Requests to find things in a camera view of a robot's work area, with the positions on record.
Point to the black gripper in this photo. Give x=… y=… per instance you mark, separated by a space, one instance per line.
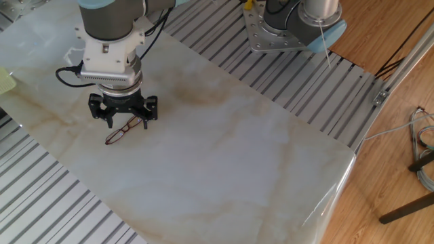
x=122 y=101

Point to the red frame glasses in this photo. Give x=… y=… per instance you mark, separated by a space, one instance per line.
x=114 y=137

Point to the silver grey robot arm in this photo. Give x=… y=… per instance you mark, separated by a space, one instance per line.
x=108 y=20

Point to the dark wooden furniture leg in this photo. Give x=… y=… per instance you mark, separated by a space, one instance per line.
x=422 y=162
x=407 y=207

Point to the marble pattern table sheet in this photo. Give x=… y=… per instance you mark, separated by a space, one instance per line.
x=220 y=152

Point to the light green plastic basket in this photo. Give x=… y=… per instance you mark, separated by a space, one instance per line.
x=6 y=81

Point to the perforated silver metal plate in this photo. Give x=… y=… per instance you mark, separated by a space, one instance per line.
x=20 y=5

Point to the yellow plastic clip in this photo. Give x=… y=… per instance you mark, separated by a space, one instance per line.
x=248 y=4

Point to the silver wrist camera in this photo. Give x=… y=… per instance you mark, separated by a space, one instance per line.
x=108 y=79

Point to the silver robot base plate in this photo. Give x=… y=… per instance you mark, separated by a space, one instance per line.
x=257 y=37

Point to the metal corner bracket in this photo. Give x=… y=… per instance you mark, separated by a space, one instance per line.
x=381 y=98

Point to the aluminium frame rail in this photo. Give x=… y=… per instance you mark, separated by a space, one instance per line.
x=410 y=57

